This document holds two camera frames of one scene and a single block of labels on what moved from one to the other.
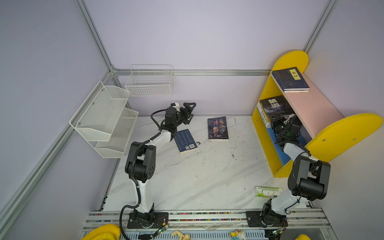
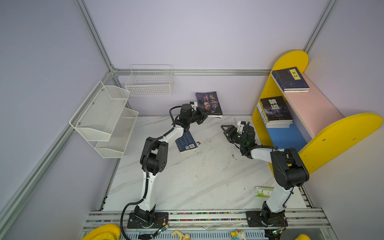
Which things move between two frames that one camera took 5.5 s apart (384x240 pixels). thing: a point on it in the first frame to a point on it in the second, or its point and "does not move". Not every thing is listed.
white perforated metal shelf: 96,118 does not move
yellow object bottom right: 302,237 does not move
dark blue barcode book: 185,141 does not move
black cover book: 276,106 does not move
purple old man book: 217,129 to 209,101
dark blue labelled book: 291,80 does not move
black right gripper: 278,119 to 229,137
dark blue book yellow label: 296,90 does not move
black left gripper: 187,113 to 203,115
